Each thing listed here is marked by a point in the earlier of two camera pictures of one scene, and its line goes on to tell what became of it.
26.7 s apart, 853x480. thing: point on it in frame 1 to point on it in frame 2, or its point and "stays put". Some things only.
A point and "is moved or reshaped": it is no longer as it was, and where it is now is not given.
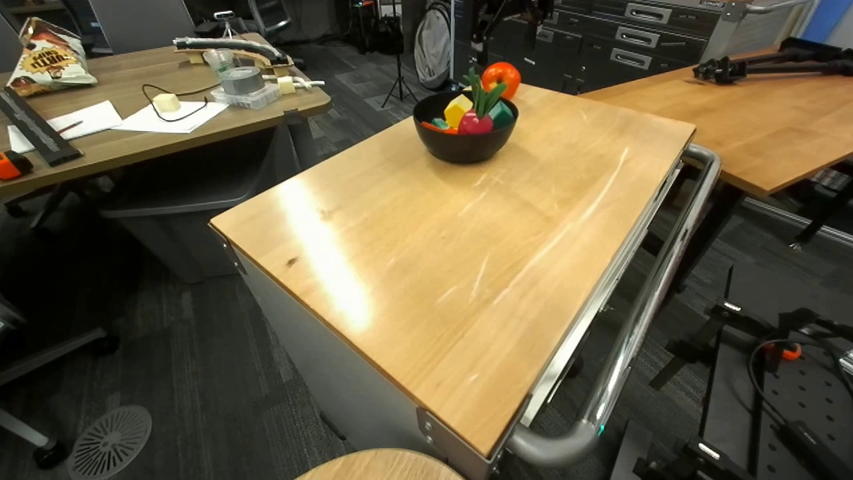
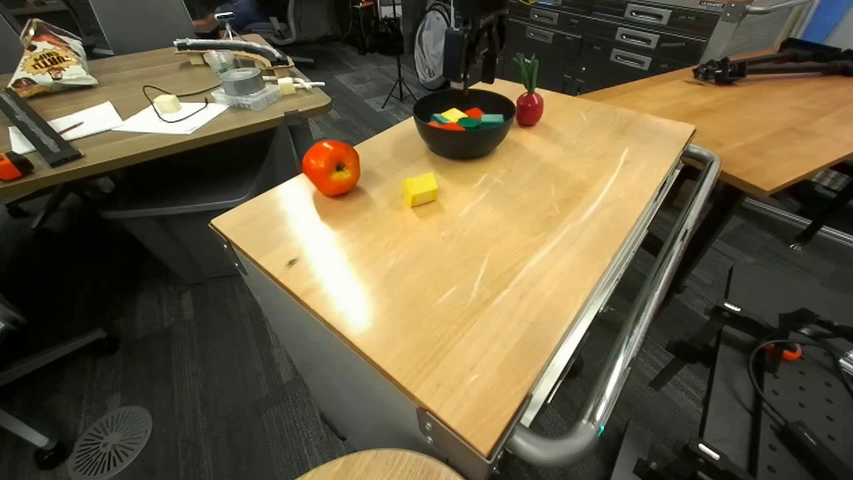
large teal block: x=501 y=115 is moved or reshaped
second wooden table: x=765 y=132 stays put
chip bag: x=49 y=59 stays put
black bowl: x=457 y=146 stays put
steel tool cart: x=480 y=314 stays put
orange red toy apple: x=498 y=75 to x=332 y=163
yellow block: x=454 y=110 to x=422 y=190
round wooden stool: x=380 y=464 stays put
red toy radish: x=478 y=124 to x=528 y=102
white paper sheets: x=174 y=119 stays put
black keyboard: x=43 y=136 stays put
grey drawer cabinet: x=582 y=44 stays put
